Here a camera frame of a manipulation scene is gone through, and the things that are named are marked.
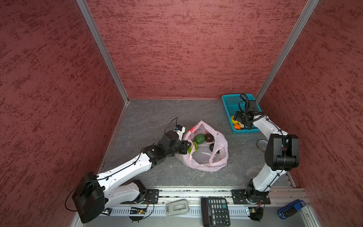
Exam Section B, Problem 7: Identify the aluminium corner post left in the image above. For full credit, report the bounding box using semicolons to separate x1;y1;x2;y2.
76;0;130;105

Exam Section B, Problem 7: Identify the pink plastic bag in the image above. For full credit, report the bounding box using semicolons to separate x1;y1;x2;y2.
175;121;229;172

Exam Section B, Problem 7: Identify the orange fruit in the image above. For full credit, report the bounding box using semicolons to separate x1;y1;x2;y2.
233;124;242;130

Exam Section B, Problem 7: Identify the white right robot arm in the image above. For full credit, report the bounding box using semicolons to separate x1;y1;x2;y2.
233;111;300;204

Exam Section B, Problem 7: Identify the blue black device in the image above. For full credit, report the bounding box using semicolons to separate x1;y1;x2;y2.
278;199;306;219

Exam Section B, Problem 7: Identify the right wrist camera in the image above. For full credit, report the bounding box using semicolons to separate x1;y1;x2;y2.
242;97;263;115

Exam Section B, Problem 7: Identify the black calculator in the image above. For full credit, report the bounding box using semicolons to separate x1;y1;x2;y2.
200;197;231;227

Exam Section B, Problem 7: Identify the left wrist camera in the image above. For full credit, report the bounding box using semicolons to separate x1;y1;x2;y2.
160;125;186;148

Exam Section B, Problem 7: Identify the left circuit board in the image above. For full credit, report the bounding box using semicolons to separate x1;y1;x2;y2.
130;207;147;215

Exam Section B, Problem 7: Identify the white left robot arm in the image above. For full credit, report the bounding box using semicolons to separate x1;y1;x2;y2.
71;139;192;223

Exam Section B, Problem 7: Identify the aluminium front rail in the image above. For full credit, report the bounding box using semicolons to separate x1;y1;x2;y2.
82;186;308;202

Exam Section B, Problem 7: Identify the dark purple mangosteen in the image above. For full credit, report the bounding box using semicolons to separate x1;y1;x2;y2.
209;143;220;154
205;133;215;142

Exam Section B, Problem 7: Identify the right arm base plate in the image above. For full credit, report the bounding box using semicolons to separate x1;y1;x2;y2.
231;190;271;205

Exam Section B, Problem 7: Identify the grey plastic device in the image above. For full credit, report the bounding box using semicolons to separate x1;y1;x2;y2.
165;199;189;216

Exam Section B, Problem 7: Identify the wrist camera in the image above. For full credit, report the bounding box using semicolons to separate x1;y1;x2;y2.
160;125;186;148
242;97;263;115

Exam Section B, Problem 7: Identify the green fruit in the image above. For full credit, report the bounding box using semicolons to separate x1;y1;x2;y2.
187;141;199;154

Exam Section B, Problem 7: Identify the aluminium corner post right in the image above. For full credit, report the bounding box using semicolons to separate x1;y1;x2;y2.
256;0;319;102

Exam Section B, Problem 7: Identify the tape roll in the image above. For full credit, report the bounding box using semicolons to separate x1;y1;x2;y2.
256;139;268;153

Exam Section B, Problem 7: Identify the dark green avocado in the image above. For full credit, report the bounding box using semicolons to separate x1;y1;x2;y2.
193;134;206;144

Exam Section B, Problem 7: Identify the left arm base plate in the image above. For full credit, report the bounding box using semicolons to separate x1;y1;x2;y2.
142;189;160;205

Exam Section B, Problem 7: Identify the yellow fruit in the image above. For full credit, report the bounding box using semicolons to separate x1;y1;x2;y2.
231;116;238;125

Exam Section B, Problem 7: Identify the teal plastic perforated basket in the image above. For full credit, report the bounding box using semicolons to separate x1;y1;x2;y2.
222;94;260;135

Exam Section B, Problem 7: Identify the aluminium corner post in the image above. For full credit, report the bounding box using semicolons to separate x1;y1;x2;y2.
76;0;130;105
256;0;319;102

